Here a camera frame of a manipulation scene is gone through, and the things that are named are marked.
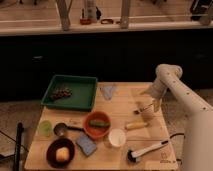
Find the yellow banana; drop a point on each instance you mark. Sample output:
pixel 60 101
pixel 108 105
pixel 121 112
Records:
pixel 135 125

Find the green cucumber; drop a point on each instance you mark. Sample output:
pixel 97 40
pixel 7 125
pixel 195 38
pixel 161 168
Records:
pixel 97 123

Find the wooden shelf post middle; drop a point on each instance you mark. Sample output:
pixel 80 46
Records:
pixel 125 11

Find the green plastic tray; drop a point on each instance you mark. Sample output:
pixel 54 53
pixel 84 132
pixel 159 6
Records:
pixel 83 92

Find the black stand pole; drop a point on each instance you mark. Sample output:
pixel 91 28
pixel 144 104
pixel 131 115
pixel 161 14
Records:
pixel 18 144

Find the red object on shelf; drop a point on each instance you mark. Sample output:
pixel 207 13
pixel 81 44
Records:
pixel 84 21

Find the orange bowl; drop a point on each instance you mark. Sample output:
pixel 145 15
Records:
pixel 96 132

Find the white cup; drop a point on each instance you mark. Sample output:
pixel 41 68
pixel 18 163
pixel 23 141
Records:
pixel 117 138

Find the yellow round fruit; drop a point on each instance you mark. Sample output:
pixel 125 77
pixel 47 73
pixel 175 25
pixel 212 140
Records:
pixel 62 154

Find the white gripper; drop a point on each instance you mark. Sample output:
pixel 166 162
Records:
pixel 156 90

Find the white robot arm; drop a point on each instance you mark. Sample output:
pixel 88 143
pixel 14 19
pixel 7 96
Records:
pixel 198 143

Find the small green cup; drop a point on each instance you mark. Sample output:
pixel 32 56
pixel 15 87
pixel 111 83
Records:
pixel 45 128

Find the blue sponge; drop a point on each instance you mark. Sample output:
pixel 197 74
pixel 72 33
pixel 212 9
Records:
pixel 87 145

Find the light blue cloth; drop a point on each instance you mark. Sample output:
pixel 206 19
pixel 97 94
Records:
pixel 108 91

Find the bunch of dark grapes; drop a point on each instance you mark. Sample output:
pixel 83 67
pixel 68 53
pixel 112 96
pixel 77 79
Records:
pixel 60 93

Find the white handled dish brush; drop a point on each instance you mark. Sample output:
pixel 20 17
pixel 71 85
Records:
pixel 133 156

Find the dark brown plate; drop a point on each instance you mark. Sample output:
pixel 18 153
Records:
pixel 51 152

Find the dark metal ladle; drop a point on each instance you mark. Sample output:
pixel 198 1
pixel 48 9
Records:
pixel 61 129

